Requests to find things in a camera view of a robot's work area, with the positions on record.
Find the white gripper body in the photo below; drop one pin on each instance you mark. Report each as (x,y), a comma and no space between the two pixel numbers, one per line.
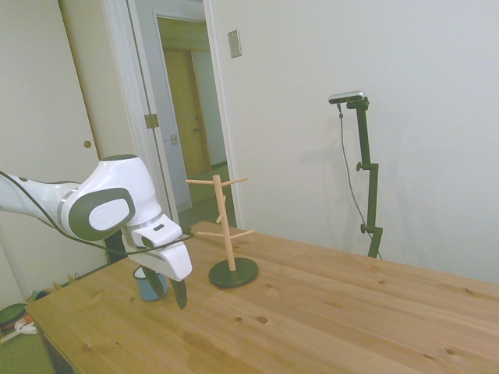
(175,261)

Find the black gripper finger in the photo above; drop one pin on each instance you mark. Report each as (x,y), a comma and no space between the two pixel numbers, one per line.
(156,284)
(180,296)

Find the blue enamel mug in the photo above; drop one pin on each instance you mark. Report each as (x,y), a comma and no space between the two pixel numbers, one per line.
(144,291)

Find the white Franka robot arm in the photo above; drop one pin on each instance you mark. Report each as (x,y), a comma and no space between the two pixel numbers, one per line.
(117,175)

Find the wooden mug tree black base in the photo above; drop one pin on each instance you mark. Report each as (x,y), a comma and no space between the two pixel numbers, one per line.
(234,274)

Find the white orange floor object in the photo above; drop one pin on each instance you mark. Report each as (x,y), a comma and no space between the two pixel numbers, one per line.
(27,328)

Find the brass door hinge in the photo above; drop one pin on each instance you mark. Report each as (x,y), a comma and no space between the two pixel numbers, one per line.
(151,121)

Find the wooden hallway door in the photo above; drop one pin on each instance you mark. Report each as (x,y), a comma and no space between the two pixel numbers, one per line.
(187,117)

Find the green bowl on floor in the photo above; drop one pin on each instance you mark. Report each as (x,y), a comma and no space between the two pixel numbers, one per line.
(11,316)

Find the white open door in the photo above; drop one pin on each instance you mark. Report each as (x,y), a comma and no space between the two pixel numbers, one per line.
(171,97)

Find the black camera stand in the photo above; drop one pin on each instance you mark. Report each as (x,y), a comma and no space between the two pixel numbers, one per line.
(370,187)

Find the silver camera on stand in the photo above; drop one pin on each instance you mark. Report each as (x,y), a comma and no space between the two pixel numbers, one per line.
(347,96)

